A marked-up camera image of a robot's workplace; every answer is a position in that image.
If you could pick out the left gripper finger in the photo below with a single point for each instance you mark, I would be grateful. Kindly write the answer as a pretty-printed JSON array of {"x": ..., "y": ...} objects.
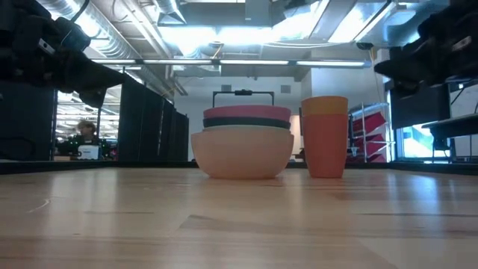
[{"x": 94, "y": 98}]

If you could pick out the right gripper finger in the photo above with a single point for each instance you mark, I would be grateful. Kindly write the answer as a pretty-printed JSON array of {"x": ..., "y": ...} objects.
[{"x": 408, "y": 88}]

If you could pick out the orange plastic cup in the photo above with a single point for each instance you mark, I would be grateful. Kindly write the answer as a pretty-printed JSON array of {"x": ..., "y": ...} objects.
[{"x": 325, "y": 105}]

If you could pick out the red plastic cup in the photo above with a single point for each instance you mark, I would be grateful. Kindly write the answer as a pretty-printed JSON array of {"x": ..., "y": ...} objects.
[{"x": 325, "y": 149}]

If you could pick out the pink plastic bowl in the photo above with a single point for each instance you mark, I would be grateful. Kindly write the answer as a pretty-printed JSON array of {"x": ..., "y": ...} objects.
[{"x": 246, "y": 112}]

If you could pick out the teal plastic bowl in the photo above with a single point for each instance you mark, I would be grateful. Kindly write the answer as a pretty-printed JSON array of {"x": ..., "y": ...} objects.
[{"x": 246, "y": 122}]

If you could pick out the large peach plastic bowl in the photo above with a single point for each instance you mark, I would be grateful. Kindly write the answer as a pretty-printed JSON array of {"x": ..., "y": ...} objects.
[{"x": 242, "y": 155}]

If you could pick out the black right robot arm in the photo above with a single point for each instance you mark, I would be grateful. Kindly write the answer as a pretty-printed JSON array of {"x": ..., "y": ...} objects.
[{"x": 459, "y": 22}]

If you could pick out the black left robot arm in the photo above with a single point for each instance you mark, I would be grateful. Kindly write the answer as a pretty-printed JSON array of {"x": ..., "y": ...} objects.
[{"x": 22, "y": 41}]

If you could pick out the black desk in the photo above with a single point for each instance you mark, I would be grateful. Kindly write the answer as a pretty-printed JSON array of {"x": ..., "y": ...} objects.
[{"x": 418, "y": 108}]

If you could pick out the person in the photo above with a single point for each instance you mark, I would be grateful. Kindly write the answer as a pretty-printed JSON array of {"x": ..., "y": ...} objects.
[{"x": 86, "y": 129}]

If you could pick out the metal rack with red bins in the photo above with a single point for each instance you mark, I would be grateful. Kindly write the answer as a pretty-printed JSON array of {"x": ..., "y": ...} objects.
[{"x": 369, "y": 127}]

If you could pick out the white box device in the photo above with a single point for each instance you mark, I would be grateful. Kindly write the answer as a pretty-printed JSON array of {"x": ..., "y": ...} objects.
[{"x": 89, "y": 152}]

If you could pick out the black partition panel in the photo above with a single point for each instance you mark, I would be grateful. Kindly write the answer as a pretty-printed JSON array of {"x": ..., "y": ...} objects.
[
  {"x": 26, "y": 123},
  {"x": 149, "y": 123}
]

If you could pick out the long ceiling light strip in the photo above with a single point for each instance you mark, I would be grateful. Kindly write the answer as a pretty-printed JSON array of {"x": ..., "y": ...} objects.
[{"x": 254, "y": 62}]

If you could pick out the silver ceiling air duct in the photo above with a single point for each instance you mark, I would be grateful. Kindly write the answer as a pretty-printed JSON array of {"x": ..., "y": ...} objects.
[{"x": 108, "y": 41}]

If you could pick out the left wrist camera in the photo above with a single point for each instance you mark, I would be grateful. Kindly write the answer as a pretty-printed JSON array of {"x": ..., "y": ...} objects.
[{"x": 72, "y": 33}]

